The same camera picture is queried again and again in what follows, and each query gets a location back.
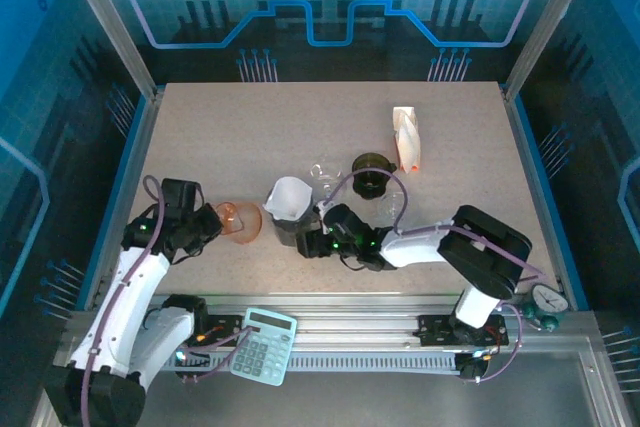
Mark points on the dark coffee server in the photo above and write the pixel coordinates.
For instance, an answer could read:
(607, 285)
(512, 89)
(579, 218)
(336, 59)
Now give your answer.
(287, 234)

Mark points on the orange transparent coffee dripper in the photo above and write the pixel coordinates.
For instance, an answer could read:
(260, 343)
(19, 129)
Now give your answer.
(247, 224)

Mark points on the white paper coffee filter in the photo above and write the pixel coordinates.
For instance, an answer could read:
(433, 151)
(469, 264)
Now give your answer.
(290, 197)

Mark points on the clear glass coffee server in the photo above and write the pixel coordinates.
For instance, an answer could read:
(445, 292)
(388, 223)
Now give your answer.
(390, 207)
(325, 172)

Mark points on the dark green coffee dripper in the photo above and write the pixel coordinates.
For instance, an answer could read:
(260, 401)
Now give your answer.
(367, 164)

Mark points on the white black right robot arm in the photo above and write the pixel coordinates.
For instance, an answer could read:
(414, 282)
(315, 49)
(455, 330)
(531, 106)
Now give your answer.
(415, 247)

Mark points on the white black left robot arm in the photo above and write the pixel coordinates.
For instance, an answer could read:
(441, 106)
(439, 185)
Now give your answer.
(107, 327)

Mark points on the white orange filter box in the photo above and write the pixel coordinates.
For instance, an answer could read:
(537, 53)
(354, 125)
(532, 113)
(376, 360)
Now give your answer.
(407, 142)

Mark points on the blue table edge strip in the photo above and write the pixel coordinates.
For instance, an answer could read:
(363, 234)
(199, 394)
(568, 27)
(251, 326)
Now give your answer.
(119, 182)
(545, 182)

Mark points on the light blue calculator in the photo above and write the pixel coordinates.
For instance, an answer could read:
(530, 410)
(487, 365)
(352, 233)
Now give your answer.
(262, 347)

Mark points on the stack of white filters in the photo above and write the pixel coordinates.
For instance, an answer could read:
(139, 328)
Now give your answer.
(405, 132)

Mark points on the grey metal front panel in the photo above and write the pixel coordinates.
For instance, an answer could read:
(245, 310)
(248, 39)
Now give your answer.
(400, 397)

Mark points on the green alarm clock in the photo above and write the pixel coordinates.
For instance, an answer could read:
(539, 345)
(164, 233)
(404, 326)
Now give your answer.
(549, 298)

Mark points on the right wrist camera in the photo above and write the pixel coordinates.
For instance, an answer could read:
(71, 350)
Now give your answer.
(322, 208)

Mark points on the aluminium mounting rail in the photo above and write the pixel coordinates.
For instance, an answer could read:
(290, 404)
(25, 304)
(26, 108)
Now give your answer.
(360, 327)

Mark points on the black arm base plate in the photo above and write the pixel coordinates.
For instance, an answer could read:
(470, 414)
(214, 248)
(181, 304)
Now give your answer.
(435, 329)
(227, 327)

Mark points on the aluminium frame post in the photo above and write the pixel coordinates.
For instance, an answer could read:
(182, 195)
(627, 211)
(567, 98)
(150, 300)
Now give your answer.
(111, 22)
(549, 22)

